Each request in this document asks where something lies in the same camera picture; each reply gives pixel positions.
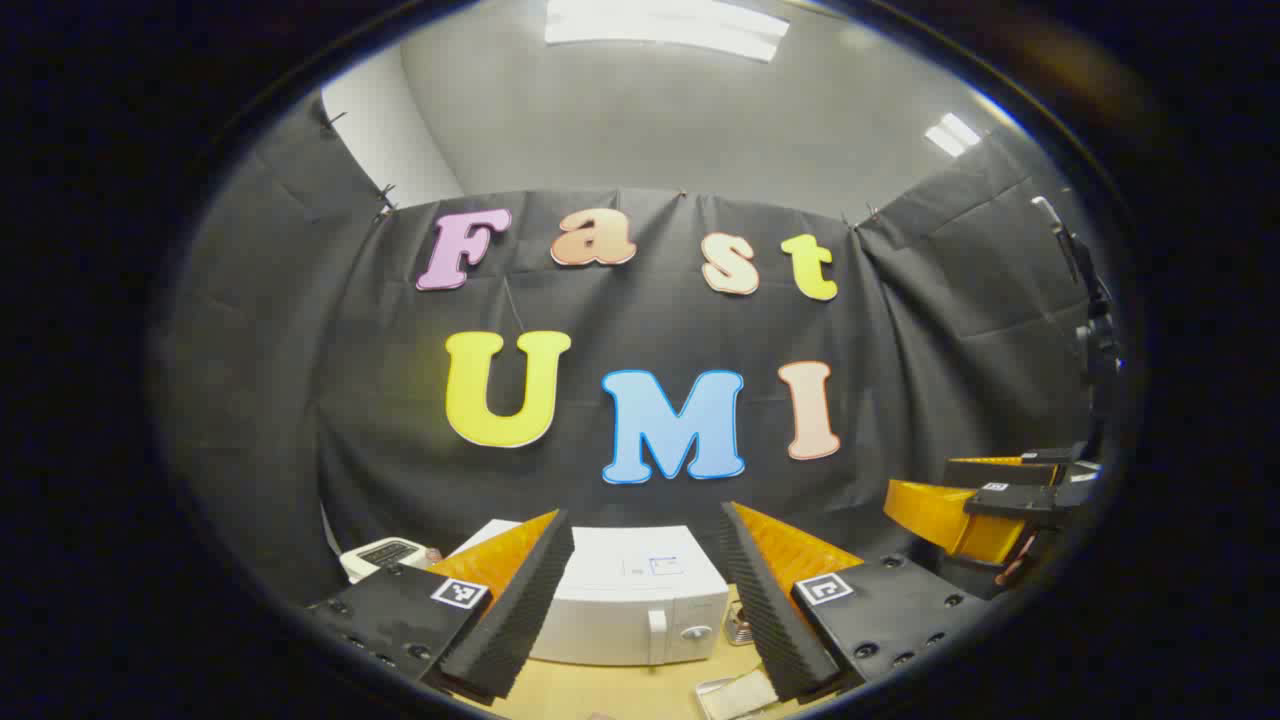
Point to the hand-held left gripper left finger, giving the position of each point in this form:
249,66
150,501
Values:
520,610

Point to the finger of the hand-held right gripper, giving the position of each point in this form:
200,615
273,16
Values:
1020,500
1000,472

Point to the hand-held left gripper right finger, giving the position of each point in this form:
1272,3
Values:
765,610

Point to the white microwave oven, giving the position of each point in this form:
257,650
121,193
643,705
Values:
620,610

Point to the small white tray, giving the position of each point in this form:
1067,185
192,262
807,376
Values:
712,700

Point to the white toaster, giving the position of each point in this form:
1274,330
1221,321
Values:
385,553

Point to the small ceiling light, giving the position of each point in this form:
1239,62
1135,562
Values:
953,134

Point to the black backdrop cloth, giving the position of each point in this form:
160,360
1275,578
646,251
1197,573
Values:
640,330

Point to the long ceiling light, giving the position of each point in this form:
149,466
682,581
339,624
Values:
665,25

